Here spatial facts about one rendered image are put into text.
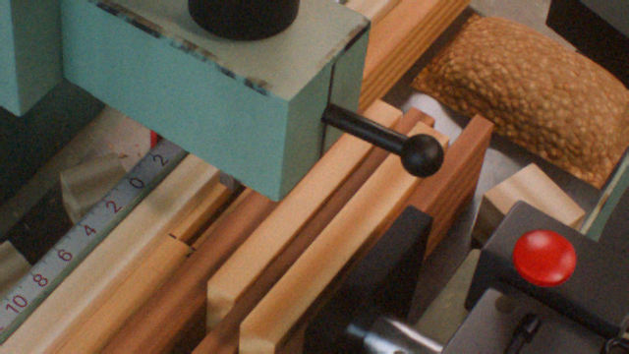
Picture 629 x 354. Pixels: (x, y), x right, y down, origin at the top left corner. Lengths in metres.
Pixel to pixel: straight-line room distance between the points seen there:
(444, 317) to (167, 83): 0.17
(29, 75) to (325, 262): 0.17
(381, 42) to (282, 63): 0.21
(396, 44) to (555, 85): 0.10
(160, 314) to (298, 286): 0.07
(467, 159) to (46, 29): 0.24
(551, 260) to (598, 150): 0.22
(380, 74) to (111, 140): 0.22
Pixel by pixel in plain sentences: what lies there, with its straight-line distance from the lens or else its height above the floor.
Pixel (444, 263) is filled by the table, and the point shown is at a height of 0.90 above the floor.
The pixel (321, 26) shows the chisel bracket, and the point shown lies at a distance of 0.58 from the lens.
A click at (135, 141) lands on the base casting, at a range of 0.89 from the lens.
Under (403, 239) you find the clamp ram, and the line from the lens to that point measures 0.59.
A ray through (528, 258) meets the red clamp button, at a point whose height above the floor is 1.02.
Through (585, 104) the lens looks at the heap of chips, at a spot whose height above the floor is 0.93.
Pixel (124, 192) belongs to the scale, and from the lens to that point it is 0.65.
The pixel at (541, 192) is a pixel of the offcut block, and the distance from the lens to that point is 0.71.
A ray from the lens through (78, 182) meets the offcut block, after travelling 0.82.
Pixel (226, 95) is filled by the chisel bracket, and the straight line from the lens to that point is 0.56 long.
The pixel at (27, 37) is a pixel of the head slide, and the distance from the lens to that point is 0.60.
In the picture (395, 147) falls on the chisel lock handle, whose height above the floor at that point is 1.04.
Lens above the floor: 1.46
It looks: 49 degrees down
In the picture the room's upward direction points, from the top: 8 degrees clockwise
